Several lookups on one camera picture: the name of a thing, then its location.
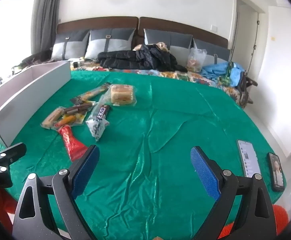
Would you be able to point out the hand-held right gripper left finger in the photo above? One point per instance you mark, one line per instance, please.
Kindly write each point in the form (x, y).
(85, 172)

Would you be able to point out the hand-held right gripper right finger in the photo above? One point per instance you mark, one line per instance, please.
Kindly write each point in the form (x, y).
(205, 172)

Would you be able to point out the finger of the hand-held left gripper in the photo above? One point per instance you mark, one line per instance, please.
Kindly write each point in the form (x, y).
(13, 152)

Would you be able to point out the white box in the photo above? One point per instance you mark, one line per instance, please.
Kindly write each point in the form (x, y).
(28, 90)

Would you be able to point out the dark chocolate bar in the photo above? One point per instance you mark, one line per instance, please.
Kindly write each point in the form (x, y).
(103, 112)

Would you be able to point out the clear bread packet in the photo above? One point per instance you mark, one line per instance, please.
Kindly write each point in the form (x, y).
(121, 95)

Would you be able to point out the person's left forearm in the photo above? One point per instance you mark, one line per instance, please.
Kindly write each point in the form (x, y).
(0, 202)

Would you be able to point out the red snack packet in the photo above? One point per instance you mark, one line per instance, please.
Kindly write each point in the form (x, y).
(71, 142)

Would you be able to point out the silver smartphone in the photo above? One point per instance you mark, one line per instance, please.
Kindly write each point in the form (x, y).
(248, 157)

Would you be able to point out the clear long snack packet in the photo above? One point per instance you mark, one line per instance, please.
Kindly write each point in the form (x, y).
(98, 128)

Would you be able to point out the beige snack packet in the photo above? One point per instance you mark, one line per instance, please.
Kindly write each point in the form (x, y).
(51, 118)

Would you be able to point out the orange sausage stick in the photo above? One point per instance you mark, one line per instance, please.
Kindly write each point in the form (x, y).
(63, 123)

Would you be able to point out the yellow snack packet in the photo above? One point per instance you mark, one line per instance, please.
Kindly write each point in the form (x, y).
(77, 118)

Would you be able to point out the green blanket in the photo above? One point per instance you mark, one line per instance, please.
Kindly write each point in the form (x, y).
(160, 130)

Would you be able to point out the brown wrapped snack bar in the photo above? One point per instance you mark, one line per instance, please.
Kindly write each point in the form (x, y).
(76, 108)

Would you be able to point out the black smartphone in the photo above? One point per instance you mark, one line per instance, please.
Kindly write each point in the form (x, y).
(276, 171)

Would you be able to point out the dark cloth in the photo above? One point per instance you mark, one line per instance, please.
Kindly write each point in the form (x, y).
(36, 56)

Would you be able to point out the person's orange clothing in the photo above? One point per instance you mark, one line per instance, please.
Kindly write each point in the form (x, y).
(281, 217)

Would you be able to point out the window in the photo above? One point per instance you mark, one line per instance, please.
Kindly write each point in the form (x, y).
(8, 42)

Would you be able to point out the dark bag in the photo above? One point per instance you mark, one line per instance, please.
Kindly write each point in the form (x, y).
(246, 91)

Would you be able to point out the blue cloth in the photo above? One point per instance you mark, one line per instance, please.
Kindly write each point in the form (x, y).
(218, 71)

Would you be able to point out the small white charger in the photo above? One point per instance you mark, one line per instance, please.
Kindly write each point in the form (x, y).
(76, 63)

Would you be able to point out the clear plastic bag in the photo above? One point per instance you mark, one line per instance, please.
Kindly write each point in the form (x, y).
(196, 60)

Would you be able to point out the grey two-tone cushion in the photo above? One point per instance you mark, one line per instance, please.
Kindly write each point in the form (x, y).
(110, 42)
(68, 45)
(175, 41)
(218, 52)

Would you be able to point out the grey curtain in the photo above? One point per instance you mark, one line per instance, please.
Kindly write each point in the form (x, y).
(45, 17)

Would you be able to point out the black puffer jacket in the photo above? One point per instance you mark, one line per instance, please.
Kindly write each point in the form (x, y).
(140, 57)

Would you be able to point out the brown headboard panel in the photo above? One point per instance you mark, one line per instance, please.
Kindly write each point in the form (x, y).
(98, 23)
(180, 27)

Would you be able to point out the white wall switch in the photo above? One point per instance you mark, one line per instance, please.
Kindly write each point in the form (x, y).
(214, 27)

